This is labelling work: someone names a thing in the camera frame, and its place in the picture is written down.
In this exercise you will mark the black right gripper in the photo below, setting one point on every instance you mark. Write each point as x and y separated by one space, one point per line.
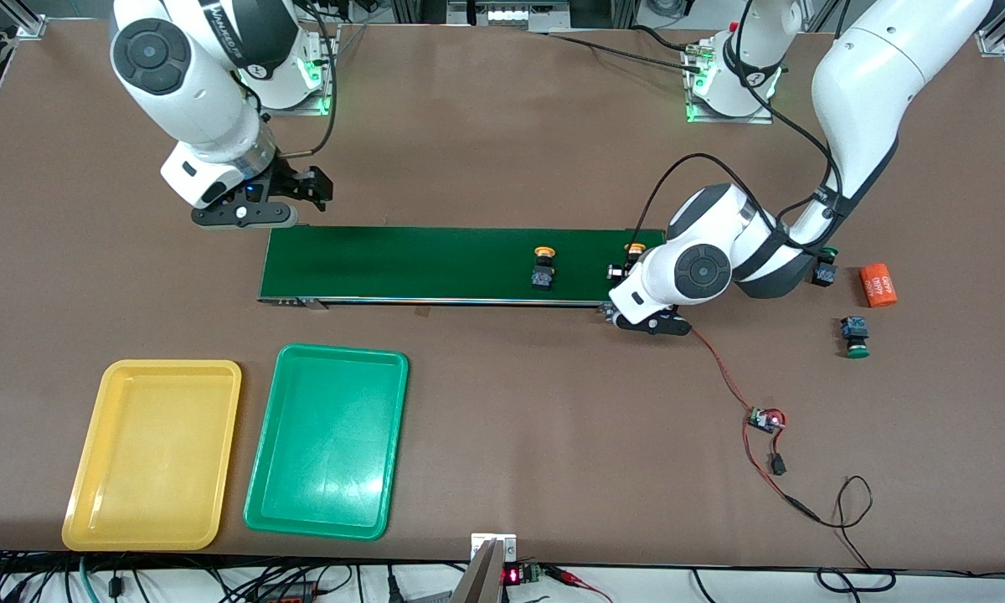
287 182

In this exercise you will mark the yellow push button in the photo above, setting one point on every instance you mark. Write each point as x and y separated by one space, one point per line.
543 276
635 249

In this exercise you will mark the green push button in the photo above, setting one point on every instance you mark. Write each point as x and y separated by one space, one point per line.
855 331
825 275

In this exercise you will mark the orange printed cylinder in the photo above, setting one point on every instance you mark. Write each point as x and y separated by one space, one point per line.
878 285

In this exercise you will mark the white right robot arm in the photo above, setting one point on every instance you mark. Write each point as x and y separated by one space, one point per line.
184 92

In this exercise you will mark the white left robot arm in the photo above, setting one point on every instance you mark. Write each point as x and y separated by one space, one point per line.
871 75

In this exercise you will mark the green conveyor belt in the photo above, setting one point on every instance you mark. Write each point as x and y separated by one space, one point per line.
435 264

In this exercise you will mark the small circuit board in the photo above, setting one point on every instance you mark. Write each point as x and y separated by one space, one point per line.
764 420

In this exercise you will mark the black connector plug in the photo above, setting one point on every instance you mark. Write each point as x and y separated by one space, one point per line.
777 465

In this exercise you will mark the green plastic tray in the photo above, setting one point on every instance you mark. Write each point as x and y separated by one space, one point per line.
327 444

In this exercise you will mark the red clip lead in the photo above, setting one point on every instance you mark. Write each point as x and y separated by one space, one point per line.
574 578

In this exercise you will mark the yellow plastic tray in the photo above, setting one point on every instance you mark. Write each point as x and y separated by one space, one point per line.
151 456

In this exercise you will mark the red digit display module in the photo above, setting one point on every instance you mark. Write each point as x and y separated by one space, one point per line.
512 575

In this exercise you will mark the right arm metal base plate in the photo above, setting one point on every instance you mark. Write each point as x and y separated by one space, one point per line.
332 75

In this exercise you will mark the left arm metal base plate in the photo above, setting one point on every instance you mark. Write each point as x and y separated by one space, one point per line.
733 120

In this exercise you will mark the aluminium frame rail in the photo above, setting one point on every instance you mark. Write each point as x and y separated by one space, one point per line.
511 12

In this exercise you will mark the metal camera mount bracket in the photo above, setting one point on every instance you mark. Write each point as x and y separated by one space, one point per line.
490 578

